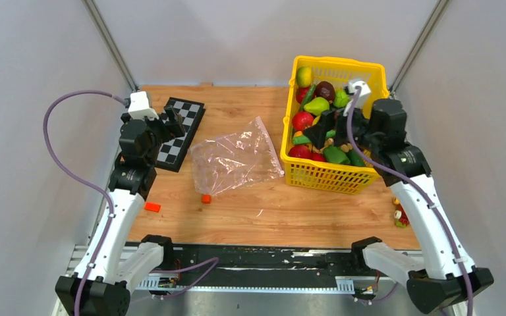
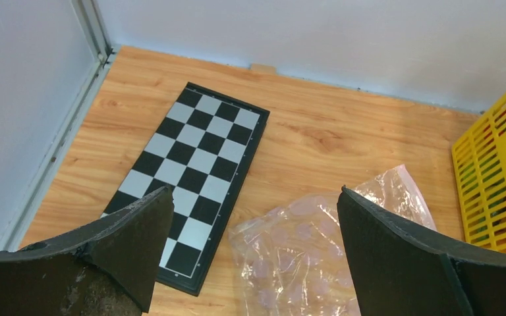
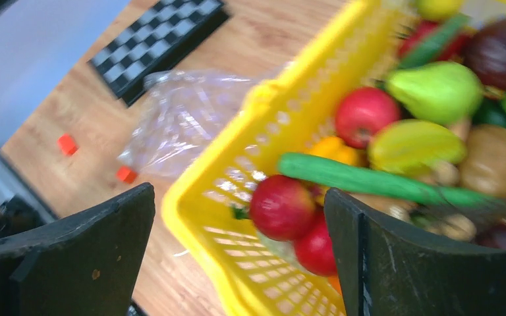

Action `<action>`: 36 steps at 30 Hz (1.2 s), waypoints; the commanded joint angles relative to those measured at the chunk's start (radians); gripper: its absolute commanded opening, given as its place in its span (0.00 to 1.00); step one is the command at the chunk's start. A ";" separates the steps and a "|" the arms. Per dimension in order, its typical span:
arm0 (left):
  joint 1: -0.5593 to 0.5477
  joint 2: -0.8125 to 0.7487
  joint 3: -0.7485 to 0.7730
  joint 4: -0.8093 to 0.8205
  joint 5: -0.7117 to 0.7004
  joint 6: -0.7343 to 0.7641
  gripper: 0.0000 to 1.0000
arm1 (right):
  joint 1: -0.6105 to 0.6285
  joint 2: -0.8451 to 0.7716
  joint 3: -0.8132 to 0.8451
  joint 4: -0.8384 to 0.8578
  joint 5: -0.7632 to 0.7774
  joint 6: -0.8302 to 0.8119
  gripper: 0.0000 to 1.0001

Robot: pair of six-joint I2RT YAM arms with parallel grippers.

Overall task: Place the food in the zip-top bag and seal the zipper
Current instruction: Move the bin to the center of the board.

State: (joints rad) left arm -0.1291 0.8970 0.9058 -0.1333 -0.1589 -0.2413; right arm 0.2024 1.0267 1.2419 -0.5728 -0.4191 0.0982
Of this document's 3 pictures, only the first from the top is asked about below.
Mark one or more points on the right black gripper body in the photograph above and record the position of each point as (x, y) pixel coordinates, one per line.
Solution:
(362, 134)

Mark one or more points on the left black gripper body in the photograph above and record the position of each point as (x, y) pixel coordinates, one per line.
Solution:
(163, 131)

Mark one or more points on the long green cucumber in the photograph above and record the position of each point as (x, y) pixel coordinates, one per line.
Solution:
(307, 95)

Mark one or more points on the clear zip top bag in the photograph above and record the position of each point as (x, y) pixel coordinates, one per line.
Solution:
(234, 160)

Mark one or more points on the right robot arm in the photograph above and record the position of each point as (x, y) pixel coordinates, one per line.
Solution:
(446, 275)

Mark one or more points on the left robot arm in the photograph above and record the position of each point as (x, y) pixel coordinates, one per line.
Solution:
(101, 284)

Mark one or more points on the red apple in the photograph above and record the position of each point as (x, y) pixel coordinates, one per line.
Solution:
(302, 120)

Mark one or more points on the red tomato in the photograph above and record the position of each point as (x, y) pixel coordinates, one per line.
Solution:
(300, 151)

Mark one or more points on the green pear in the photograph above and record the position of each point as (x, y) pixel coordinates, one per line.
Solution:
(317, 106)

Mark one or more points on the green bell pepper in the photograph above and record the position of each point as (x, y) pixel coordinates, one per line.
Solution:
(335, 155)

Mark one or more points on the light green vegetable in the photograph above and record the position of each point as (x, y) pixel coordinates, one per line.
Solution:
(341, 98)

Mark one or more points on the yellow plastic basket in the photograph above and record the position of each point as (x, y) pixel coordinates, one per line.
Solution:
(328, 176)

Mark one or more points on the yellow green mango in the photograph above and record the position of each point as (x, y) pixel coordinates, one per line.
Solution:
(304, 77)

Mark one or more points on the orange flat block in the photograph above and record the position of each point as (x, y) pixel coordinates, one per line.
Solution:
(153, 207)

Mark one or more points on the small orange cube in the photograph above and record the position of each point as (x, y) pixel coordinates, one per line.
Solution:
(206, 199)

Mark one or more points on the colourful toy at table edge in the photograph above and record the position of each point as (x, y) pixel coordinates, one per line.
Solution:
(400, 217)

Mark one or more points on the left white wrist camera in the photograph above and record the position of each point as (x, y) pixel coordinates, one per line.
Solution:
(140, 107)

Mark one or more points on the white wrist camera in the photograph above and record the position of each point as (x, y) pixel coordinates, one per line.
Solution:
(359, 91)
(140, 107)

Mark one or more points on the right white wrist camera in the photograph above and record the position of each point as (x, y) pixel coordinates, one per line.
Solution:
(359, 91)

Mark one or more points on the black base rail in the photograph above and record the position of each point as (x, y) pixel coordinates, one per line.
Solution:
(259, 268)

